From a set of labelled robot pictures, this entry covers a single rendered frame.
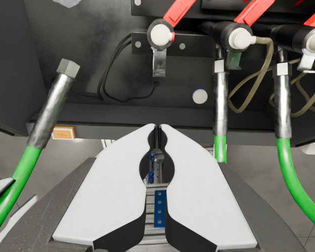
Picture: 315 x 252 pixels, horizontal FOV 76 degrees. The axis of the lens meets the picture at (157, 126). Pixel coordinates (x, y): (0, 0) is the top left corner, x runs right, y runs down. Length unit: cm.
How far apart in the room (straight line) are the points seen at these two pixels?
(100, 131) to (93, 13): 27
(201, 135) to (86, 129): 27
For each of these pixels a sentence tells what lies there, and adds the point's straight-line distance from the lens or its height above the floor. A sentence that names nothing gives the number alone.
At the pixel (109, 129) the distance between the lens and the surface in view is 49.
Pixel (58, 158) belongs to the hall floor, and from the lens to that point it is 196.
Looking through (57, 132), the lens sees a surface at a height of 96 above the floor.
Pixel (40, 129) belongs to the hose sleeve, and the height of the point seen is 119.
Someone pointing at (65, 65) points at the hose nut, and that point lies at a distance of 24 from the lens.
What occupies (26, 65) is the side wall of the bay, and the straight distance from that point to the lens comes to 58.
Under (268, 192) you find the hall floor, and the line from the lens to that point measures 228.
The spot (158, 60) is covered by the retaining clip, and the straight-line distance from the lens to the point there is 23.
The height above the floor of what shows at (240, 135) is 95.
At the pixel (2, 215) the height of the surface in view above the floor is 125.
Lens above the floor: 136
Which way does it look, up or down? 60 degrees down
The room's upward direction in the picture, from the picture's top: 179 degrees counter-clockwise
